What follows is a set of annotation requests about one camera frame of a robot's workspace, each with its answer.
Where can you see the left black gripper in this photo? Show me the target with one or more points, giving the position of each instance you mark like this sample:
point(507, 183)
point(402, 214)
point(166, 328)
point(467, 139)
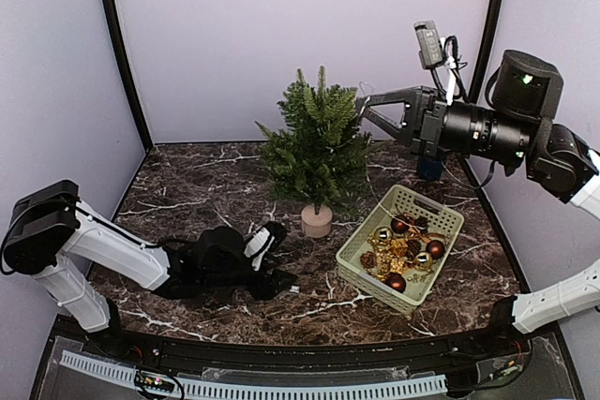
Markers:
point(265, 288)

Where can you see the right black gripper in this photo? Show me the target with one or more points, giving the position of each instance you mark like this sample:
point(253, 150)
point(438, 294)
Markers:
point(427, 139)

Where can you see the small green christmas tree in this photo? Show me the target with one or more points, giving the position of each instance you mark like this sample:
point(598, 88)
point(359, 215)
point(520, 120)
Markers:
point(320, 156)

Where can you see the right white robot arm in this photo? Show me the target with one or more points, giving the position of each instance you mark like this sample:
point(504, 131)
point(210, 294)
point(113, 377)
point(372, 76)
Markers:
point(516, 128)

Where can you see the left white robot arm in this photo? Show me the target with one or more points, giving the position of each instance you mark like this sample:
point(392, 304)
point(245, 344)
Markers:
point(53, 224)

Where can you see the round wooden tree base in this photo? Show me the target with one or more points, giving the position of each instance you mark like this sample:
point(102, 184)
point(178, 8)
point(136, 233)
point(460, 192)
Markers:
point(316, 225)

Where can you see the dark blue mug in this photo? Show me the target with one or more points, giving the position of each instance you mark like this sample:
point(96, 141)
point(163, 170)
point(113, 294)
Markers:
point(430, 170)

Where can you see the brown pine cone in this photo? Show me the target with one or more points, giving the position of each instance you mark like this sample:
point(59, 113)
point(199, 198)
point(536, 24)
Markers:
point(368, 260)

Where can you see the brown bauble back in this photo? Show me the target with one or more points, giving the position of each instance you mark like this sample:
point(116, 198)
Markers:
point(399, 224)

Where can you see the brown bauble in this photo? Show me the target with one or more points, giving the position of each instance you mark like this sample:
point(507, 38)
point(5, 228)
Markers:
point(396, 281)
point(436, 249)
point(399, 224)

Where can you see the gold bauble left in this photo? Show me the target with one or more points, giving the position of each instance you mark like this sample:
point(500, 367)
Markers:
point(382, 235)

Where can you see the gold bauble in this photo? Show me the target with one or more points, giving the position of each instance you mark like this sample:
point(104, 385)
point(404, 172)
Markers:
point(422, 261)
point(382, 235)

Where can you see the pale green plastic basket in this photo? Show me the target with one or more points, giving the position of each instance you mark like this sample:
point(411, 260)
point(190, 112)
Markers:
point(429, 220)

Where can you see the brown bauble front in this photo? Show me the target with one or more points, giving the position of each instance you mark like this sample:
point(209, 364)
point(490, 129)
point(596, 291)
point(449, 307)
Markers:
point(396, 281)

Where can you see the gold gift box ornament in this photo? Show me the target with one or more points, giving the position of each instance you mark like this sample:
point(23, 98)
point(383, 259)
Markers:
point(388, 263)

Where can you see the brown bauble right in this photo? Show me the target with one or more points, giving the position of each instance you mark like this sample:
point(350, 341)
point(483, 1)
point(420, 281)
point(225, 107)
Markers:
point(436, 249)

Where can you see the gold bauble right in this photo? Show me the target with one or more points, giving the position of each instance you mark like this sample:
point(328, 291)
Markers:
point(422, 261)

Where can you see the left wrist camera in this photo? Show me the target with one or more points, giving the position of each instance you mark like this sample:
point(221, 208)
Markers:
point(267, 238)

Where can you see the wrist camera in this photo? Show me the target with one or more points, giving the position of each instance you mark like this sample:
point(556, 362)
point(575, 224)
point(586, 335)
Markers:
point(267, 238)
point(430, 47)

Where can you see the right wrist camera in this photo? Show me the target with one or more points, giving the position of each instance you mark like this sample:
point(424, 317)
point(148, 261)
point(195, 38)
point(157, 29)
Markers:
point(430, 47)

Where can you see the white cable duct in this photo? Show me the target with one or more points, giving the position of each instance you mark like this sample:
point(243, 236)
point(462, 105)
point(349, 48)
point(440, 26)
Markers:
point(229, 385)

